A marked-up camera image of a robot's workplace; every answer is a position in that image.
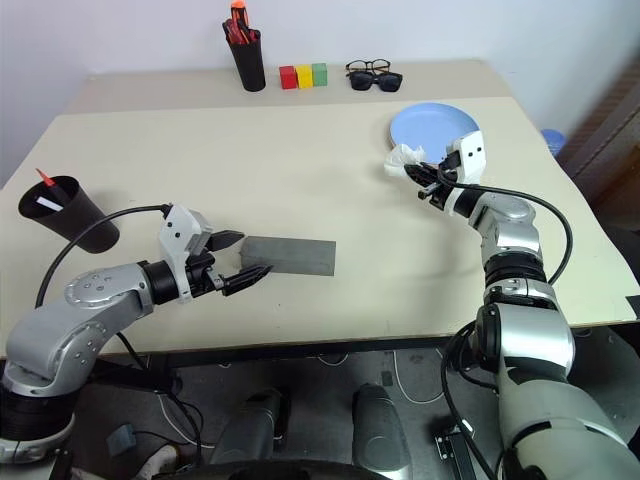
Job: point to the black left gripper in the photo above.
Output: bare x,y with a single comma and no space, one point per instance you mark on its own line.
200,275

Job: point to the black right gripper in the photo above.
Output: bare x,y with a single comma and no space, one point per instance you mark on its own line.
449,165

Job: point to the blue plate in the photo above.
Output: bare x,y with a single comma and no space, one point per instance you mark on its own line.
430,127

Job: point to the grey glasses case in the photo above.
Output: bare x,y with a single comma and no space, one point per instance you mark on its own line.
295,255

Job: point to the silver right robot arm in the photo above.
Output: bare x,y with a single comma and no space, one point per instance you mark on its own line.
525,340

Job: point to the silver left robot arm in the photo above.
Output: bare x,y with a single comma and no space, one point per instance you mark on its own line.
75,320

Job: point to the short black cup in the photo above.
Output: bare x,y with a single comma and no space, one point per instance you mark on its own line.
80,220

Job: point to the tall black cup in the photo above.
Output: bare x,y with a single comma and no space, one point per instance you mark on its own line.
250,65

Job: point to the white crumpled tissue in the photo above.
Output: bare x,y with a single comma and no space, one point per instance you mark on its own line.
397,160

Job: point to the black sunglasses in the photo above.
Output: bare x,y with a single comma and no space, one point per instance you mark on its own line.
361,81

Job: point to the blue round container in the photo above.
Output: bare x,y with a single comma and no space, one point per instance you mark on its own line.
552,140

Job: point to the green block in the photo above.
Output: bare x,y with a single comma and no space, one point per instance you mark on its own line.
320,75

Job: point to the yellow block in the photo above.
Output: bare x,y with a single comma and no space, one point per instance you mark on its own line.
304,77

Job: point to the dark rounded shape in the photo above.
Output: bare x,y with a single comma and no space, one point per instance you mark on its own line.
260,425
375,430

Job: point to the red block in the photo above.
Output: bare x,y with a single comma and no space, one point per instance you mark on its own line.
288,78

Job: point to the brown wooden furniture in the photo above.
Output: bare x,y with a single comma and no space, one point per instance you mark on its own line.
615,135

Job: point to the white marker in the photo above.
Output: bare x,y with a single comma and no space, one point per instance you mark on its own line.
48,203

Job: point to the red capped marker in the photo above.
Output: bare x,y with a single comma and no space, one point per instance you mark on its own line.
46,178

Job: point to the grey blue floor object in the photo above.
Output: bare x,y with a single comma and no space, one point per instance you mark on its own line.
121,440

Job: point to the black flat pad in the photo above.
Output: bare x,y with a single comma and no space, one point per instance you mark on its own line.
634,306

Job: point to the orange capped marker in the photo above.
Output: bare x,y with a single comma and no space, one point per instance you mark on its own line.
238,5

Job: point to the black metal clamp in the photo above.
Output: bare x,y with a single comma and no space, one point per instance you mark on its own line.
450,450

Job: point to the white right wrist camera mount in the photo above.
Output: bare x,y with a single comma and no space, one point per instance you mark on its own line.
472,155

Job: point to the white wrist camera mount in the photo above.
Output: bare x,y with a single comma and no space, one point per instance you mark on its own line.
472,155
175,230

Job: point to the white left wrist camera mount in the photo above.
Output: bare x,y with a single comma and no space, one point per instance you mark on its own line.
175,230

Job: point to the black table frame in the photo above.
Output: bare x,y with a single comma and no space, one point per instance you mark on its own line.
250,352

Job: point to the brown frame glasses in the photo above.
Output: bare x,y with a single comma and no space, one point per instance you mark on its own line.
371,63

